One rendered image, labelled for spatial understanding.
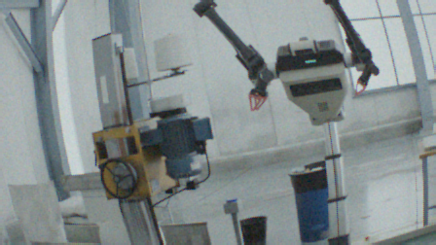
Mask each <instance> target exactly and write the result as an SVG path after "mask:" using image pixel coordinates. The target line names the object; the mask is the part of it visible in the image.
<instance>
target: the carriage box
mask: <svg viewBox="0 0 436 245"><path fill-rule="evenodd" d="M157 120H161V119H160V118H159V117H155V118H150V119H146V120H140V121H136V122H133V125H131V126H126V127H121V128H117V129H112V130H102V129H100V130H98V131H95V132H93V133H92V139H93V144H94V150H95V155H96V159H97V164H100V163H104V161H106V160H107V159H108V158H109V157H108V154H107V149H106V144H105V141H108V140H112V139H117V138H121V137H126V136H127V137H131V136H134V139H135V143H136V148H137V152H138V154H134V155H132V156H128V157H126V156H123V157H119V158H120V159H123V160H125V161H126V163H127V164H131V166H132V167H133V168H134V171H135V173H136V175H137V180H136V181H137V182H136V189H135V191H134V193H133V195H132V196H131V197H128V198H137V197H141V198H142V197H153V196H155V195H157V194H158V193H162V192H164V191H165V190H167V189H170V188H172V187H174V186H176V185H178V184H177V181H176V179H172V178H170V177H169V176H168V174H167V171H166V170H165V167H164V160H165V159H166V157H162V155H161V150H160V145H159V144H154V145H153V146H152V147H149V148H146V149H142V145H141V141H140V136H139V131H138V128H139V127H142V126H146V125H150V129H152V128H156V127H157V124H158V123H156V121H157ZM117 164H120V163H119V162H115V161H111V162H110V163H108V165H107V166H108V167H109V168H110V169H111V170H114V167H115V166H117ZM103 174H104V180H105V183H106V185H107V187H108V189H109V190H110V191H111V192H112V193H114V194H116V191H117V189H116V184H115V183H114V181H113V179H112V174H111V173H110V171H109V170H108V169H107V168H106V167H105V170H104V172H103ZM157 179H158V181H159V183H160V186H161V188H160V189H159V190H157V191H153V189H152V186H151V181H153V180H157ZM104 190H105V188H104ZM129 191H131V187H130V188H129V189H122V188H119V189H118V193H119V195H124V194H127V193H128V192H129ZM105 193H106V198H107V200H109V201H110V200H111V199H118V198H115V197H113V196H112V195H110V194H109V193H108V192H107V191H106V190H105Z"/></svg>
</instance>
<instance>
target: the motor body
mask: <svg viewBox="0 0 436 245"><path fill-rule="evenodd" d="M192 116H193V115H191V114H185V115H179V116H175V117H170V118H165V119H161V120H157V121H156V123H158V124H157V128H158V129H159V130H160V129H161V130H162V135H163V141H162V143H160V144H161V149H162V154H163V157H166V159H165V160H164V161H163V162H164V167H165V170H166V171H167V174H168V176H169V177H170V178H172V179H178V180H180V179H186V178H190V177H194V176H197V175H199V174H201V172H202V162H201V156H200V153H197V147H196V142H195V137H194V132H193V128H192V127H191V123H190V117H192Z"/></svg>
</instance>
